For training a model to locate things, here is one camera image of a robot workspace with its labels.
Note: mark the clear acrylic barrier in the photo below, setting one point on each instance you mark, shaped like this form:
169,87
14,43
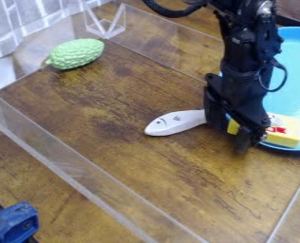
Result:
151,224

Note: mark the green bumpy gourd toy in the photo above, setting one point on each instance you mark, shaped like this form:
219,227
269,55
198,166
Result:
75,53

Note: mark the blue round plastic tray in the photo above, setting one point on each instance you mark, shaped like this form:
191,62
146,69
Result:
282,102

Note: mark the white wooden fish toy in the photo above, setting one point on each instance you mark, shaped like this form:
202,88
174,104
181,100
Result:
175,122

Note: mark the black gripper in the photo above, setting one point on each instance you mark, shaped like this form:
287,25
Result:
234,94

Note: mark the white checkered cloth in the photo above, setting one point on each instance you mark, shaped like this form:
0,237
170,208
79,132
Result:
27,16

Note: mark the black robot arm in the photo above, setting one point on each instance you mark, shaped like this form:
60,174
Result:
249,33

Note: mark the yellow butter block toy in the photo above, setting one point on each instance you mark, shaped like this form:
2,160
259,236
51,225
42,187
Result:
279,134

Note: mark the clear acrylic corner bracket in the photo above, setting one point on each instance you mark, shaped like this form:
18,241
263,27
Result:
104,17

